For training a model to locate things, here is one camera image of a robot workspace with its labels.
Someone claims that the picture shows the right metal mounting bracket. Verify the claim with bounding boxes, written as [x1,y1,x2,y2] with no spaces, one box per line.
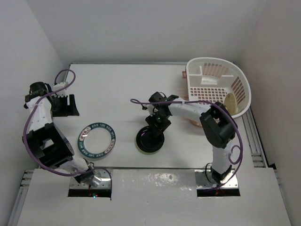
[194,169,239,190]

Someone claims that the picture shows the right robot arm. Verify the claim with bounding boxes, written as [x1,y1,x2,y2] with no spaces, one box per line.
[145,92,237,184]

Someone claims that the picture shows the beige plate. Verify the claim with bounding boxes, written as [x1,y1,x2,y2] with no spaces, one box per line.
[223,93,237,116]
[138,149,160,155]

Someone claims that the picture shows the metal mounting bracket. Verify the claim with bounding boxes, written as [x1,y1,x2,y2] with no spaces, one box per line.
[69,169,111,189]
[194,169,239,190]

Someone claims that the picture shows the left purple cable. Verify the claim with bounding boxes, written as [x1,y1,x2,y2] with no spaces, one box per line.
[22,69,112,189]

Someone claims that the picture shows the left metal mounting bracket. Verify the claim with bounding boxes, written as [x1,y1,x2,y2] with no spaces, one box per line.
[69,169,111,189]

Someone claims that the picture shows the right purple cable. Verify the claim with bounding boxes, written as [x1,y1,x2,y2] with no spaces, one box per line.
[130,98,243,189]

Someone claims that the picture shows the dark rimmed plate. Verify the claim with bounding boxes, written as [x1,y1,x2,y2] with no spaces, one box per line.
[77,122,116,159]

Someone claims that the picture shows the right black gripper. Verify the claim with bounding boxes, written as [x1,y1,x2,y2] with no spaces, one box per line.
[146,110,172,136]

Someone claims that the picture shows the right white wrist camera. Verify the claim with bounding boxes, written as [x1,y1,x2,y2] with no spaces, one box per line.
[142,105,158,116]

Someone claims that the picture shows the purple cable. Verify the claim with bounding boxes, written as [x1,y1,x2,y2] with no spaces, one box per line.
[130,98,243,189]
[22,69,112,189]

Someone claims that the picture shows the brown plate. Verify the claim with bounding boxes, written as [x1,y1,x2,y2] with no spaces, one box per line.
[135,126,165,152]

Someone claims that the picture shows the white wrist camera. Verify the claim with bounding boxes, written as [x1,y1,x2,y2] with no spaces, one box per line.
[142,105,158,116]
[52,82,69,97]

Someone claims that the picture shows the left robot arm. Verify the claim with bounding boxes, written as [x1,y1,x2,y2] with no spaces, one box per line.
[24,82,95,185]

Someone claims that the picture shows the white pink dish rack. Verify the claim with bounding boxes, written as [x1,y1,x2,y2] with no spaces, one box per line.
[182,57,252,119]

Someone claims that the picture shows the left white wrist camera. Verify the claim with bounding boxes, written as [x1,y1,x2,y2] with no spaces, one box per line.
[52,82,69,97]

